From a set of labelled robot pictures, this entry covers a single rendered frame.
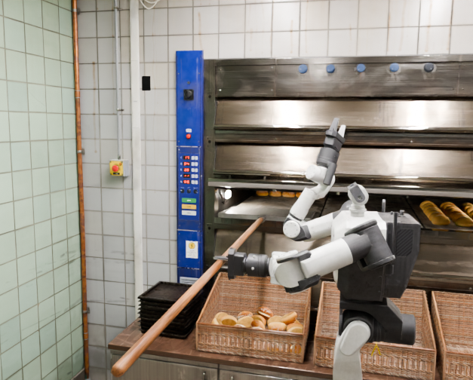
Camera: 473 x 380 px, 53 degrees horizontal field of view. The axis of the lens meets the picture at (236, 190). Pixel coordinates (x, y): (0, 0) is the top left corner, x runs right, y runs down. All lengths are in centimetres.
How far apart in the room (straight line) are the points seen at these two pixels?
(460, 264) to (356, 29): 137
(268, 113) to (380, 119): 61
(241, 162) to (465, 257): 132
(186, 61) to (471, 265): 193
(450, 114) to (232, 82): 118
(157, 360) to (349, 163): 146
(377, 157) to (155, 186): 131
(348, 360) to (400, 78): 149
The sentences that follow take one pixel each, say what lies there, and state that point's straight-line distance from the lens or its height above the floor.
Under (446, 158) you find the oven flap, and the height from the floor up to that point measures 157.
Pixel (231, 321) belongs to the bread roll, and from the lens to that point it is 280.
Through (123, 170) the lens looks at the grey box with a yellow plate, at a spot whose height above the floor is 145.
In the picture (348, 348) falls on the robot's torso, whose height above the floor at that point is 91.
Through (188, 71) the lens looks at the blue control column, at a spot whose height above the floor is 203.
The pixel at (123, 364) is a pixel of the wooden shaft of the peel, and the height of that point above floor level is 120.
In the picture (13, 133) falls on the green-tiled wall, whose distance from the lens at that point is 271.
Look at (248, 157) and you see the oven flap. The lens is 278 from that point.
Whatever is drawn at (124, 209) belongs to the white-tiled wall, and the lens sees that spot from 309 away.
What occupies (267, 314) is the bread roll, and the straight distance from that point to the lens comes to 281.
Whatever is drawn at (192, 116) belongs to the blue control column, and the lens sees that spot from 282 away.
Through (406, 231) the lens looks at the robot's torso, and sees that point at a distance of 180.
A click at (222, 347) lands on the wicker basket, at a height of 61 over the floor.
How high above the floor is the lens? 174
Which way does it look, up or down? 8 degrees down
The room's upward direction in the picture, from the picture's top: 1 degrees clockwise
